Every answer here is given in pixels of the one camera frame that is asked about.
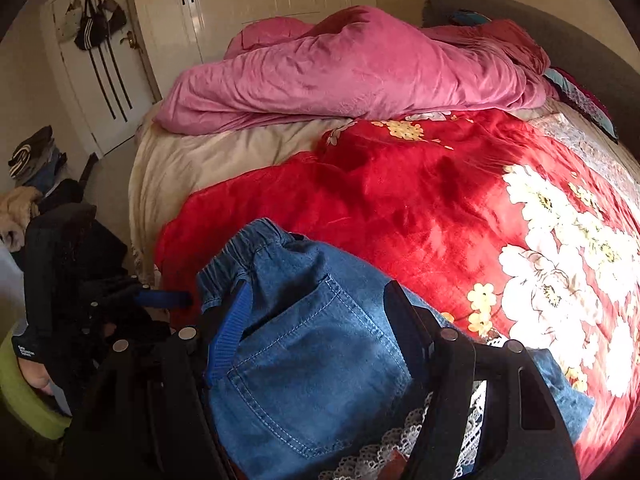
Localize white door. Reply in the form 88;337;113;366
41;0;162;157

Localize teal pillow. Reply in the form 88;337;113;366
449;8;493;27

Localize brown hanging bag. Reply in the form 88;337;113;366
97;0;129;34

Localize cream wardrobe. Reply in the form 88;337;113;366
124;0;377;98

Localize red floral blanket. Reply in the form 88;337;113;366
154;109;640;478

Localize green stool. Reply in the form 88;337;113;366
0;329;72;441

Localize blue denim pants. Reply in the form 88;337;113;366
195;217;596;480

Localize stack of dark clothes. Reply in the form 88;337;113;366
7;125;69;196

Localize grey bed headboard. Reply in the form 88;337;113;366
421;0;640;126

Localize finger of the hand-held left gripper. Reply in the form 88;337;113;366
81;284;194;312

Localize beige fluffy cloth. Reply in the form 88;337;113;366
0;186;45;252

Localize cream blanket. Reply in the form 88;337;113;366
127;102;351;281

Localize black striped bag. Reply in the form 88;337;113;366
74;0;112;52

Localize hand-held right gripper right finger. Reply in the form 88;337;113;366
384;279;582;480

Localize cream lace bedspread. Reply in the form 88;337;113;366
527;109;640;201

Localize floral pillow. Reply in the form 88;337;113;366
541;66;620;140

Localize pink duvet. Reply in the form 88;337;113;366
152;5;560;136

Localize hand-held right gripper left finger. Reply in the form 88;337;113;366
65;279;254;480

